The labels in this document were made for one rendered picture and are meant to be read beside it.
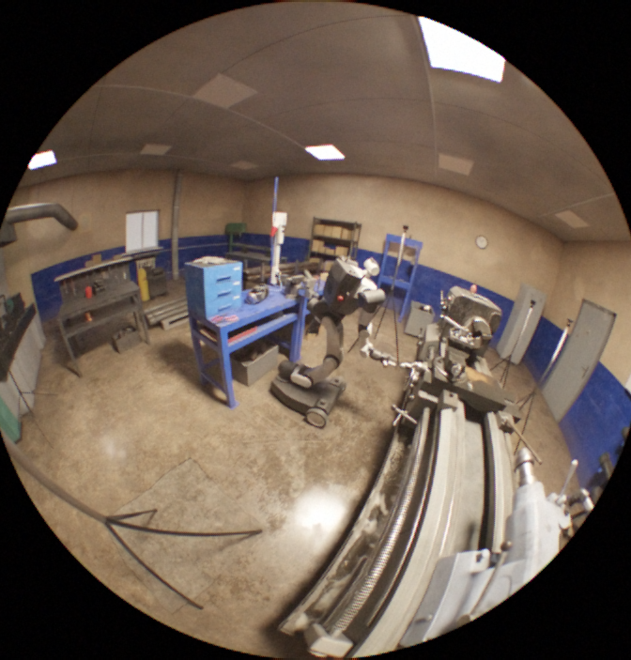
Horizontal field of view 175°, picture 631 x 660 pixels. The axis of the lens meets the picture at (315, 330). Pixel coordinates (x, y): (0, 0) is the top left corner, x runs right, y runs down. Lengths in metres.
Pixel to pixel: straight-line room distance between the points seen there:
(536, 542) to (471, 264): 5.16
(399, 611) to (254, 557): 0.99
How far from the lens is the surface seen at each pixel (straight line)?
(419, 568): 0.81
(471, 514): 1.14
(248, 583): 1.56
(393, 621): 0.80
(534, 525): 0.69
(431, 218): 5.34
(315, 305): 1.54
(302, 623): 1.20
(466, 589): 0.74
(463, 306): 2.02
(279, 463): 1.70
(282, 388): 1.98
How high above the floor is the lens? 1.53
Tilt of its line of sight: 26 degrees down
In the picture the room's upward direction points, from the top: 9 degrees clockwise
